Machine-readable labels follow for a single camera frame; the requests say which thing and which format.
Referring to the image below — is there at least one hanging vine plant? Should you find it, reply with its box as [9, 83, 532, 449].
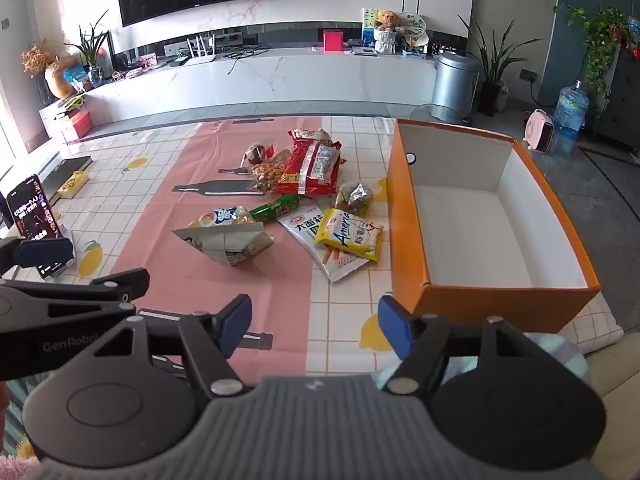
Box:
[525, 0, 632, 111]

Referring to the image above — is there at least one green snack packet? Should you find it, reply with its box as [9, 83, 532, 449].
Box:
[248, 195, 301, 223]

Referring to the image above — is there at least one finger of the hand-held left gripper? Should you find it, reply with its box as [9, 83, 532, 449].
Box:
[0, 236, 76, 281]
[0, 268, 151, 321]

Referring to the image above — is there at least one light blue blanket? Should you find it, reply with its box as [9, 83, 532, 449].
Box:
[520, 331, 593, 396]

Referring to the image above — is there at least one white marble television cabinet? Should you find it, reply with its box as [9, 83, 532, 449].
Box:
[40, 50, 453, 133]

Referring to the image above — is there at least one yellow vase with dried flowers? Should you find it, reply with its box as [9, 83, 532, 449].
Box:
[20, 40, 77, 101]

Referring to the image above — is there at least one white blue chips bag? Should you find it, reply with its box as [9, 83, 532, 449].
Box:
[171, 206, 277, 269]

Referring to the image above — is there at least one white biscuit stick packet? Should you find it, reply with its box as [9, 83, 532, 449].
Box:
[276, 204, 372, 283]

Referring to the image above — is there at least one clear brown candy packet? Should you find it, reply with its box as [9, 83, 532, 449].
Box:
[335, 178, 387, 216]

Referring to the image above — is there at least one white router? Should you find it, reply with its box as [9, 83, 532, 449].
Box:
[182, 35, 217, 65]

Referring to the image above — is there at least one round glass table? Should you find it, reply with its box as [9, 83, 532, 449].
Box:
[410, 104, 472, 124]

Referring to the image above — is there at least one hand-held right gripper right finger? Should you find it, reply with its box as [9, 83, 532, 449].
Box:
[377, 296, 548, 395]

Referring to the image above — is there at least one clear peanut packet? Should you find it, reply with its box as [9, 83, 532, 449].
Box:
[248, 149, 291, 194]

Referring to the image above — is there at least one pink space heater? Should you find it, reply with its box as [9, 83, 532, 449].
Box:
[522, 109, 557, 153]

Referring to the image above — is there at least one blue water bottle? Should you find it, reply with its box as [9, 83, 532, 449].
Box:
[552, 80, 590, 157]

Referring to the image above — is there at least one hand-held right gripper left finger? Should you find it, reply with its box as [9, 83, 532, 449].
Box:
[90, 294, 253, 397]

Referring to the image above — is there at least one teddy bear bouquet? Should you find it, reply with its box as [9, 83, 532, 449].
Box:
[372, 10, 402, 55]

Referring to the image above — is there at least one small yellow packet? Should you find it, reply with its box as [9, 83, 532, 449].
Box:
[57, 170, 91, 197]

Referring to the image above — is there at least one potted long-leaf plant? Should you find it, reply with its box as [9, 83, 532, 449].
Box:
[457, 15, 542, 113]

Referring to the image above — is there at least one silver trash can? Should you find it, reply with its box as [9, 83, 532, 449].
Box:
[431, 54, 481, 121]

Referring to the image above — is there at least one red storage box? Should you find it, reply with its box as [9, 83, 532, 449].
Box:
[52, 110, 94, 141]

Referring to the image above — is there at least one clear chestnut packet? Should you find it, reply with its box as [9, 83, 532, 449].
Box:
[244, 142, 275, 166]

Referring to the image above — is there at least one black flat tray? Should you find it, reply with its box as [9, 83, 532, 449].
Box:
[39, 156, 94, 187]

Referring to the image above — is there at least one pink white printed tablecloth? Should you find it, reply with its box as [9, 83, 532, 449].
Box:
[0, 116, 626, 396]

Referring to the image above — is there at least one red snack bag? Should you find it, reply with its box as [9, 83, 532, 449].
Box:
[274, 139, 347, 197]

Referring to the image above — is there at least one black cable bundle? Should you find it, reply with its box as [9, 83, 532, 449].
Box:
[222, 42, 273, 74]

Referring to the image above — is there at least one orange cardboard box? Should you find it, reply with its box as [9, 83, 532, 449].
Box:
[387, 119, 601, 334]

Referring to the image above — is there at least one yellow snack packet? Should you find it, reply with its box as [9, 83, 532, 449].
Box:
[316, 208, 385, 262]

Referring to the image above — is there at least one black smartphone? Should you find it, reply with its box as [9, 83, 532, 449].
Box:
[5, 174, 67, 279]

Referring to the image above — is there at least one dark storage cabinet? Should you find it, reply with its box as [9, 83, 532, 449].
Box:
[597, 35, 640, 147]

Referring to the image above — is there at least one potted orchid plant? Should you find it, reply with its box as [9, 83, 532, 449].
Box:
[65, 10, 113, 87]

